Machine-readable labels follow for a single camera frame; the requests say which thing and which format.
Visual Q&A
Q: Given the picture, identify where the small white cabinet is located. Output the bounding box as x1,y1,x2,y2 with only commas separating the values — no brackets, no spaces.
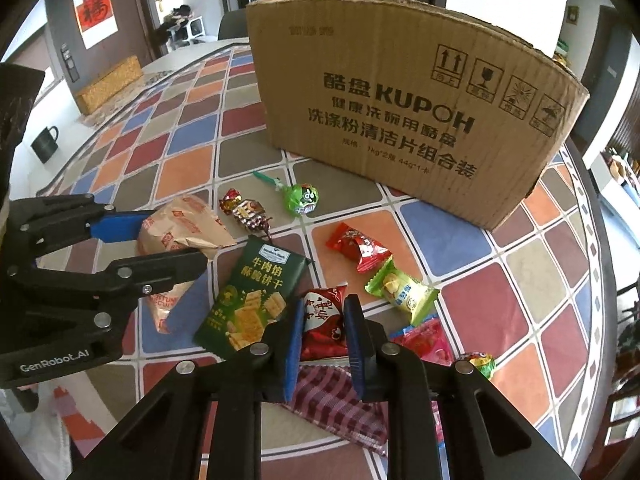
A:
170,17,206,46

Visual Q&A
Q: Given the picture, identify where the red and gold candy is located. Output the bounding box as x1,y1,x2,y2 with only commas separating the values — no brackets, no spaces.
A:
218,187,275,241

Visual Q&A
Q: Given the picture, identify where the black door lock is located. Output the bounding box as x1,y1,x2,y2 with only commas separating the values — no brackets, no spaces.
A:
61,42,80,82

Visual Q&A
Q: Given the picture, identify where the green lollipop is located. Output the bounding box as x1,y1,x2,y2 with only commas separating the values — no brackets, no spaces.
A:
251,170,321,217

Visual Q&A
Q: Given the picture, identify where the brown paper snack packet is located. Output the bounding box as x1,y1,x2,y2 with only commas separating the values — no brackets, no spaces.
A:
136,194,238,335

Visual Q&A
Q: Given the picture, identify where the printed cardboard box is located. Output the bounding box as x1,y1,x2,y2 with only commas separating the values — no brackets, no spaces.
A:
245,0,591,232

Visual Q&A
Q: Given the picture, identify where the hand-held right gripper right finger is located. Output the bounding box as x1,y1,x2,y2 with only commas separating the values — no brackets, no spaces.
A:
342,294,581,480

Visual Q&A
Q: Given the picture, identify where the yellow-green candy packet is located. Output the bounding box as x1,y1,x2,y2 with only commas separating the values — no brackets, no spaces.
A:
364,256,441,328

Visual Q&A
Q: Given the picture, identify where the grey chair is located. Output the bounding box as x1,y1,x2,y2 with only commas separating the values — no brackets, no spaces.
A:
218,9,249,41

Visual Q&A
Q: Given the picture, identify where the dark red snack packet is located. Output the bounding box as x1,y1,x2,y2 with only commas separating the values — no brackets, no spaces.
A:
299,284,351,363

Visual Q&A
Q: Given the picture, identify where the person's left forearm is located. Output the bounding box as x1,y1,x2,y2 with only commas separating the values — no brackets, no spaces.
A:
0,385,86,461

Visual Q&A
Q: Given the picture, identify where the red and white wall poster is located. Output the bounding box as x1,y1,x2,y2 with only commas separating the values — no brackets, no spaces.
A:
71,0,121,51

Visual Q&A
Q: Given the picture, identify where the plaid maroon snack packet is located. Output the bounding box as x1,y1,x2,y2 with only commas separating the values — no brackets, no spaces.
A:
280,362,391,458

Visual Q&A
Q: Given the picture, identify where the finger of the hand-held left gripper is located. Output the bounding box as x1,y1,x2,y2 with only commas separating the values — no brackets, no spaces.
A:
10,193,152,272
9,249,209,332

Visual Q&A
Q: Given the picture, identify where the small colourful round candy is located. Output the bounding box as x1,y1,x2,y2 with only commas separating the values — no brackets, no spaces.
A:
459,351,497,380

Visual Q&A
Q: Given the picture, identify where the colourful checked tablecloth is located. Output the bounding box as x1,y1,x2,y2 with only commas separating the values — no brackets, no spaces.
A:
37,42,608,480

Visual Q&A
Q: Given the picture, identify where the bright red candy packet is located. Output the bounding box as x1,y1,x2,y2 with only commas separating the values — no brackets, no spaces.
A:
325,222,393,273

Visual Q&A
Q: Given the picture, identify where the black mug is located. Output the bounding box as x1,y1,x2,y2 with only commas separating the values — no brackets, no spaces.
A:
31,125,60,163

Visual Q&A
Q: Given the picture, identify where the pink snack packet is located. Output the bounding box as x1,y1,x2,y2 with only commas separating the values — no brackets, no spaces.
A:
390,314,457,458

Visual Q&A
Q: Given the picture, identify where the dark green cracker packet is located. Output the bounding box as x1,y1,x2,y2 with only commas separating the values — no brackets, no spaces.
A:
192,234,312,361

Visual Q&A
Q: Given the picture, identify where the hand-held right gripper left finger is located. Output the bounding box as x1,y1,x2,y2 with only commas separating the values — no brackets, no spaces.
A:
65,300,307,480

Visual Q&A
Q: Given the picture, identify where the low white cabinet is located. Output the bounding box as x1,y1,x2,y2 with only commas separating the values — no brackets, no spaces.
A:
582,147,640,211

